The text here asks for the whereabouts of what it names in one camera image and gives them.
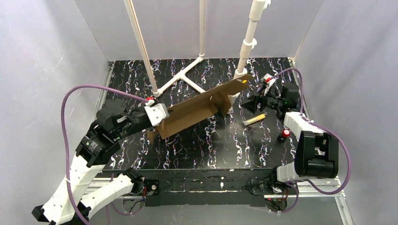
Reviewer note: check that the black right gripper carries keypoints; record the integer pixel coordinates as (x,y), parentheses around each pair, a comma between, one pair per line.
(262,100)

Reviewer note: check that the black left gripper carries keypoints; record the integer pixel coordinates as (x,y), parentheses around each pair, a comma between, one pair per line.
(144,123)

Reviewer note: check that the brown cardboard box sheet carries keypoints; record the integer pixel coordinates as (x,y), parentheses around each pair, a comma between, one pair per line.
(200,107)

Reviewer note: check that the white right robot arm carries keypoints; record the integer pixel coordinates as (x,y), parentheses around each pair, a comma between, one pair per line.
(317,151)

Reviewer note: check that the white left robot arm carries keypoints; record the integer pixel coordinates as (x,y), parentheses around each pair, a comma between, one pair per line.
(96,148)

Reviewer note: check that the cream cylindrical stick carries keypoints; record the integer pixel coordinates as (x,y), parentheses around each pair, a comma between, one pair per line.
(254,119)

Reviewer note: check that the red black small bottle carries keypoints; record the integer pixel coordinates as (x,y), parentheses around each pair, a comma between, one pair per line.
(282,137)

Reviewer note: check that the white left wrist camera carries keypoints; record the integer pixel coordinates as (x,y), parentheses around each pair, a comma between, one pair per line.
(156,113)

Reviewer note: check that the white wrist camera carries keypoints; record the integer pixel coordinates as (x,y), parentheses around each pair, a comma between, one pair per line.
(156,113)
(267,81)

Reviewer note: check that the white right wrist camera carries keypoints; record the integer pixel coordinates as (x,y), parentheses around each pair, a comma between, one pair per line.
(267,81)

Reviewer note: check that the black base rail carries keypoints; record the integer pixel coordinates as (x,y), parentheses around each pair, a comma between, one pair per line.
(210,187)

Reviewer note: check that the white PVC pipe frame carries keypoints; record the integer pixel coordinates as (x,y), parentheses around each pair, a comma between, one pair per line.
(248,44)

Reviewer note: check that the white wooden corner post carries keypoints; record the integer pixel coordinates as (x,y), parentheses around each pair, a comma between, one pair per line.
(141,45)

